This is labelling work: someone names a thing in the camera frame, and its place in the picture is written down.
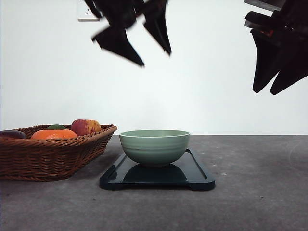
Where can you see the brown wicker basket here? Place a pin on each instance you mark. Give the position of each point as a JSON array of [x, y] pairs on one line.
[[50, 160]]

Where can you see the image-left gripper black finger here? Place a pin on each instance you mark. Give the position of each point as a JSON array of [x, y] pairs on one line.
[[115, 40], [156, 23]]

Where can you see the black image-left gripper body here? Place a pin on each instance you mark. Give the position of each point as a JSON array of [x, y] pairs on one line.
[[125, 13]]

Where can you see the red yellow apple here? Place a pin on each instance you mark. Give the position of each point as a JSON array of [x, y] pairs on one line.
[[85, 126]]

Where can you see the black image-right gripper body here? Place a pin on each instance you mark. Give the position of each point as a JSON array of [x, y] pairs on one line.
[[286, 40]]

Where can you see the green ceramic bowl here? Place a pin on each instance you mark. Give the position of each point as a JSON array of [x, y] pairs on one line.
[[154, 147]]

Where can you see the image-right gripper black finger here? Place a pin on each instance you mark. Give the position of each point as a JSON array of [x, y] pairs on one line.
[[293, 69], [268, 60]]

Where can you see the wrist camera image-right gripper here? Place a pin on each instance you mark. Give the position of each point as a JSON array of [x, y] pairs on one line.
[[262, 21]]

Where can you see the dark purple fruit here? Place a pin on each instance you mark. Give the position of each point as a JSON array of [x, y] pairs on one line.
[[12, 134]]

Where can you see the dark blue rectangular tray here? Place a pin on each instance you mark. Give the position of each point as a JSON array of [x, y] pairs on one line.
[[187, 171]]

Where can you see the dark green fruit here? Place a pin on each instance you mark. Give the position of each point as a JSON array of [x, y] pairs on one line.
[[55, 126]]

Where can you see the orange tangerine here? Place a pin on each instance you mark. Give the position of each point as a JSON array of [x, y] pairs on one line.
[[53, 133]]

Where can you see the white wall socket left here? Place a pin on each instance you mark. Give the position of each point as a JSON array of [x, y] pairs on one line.
[[85, 14]]

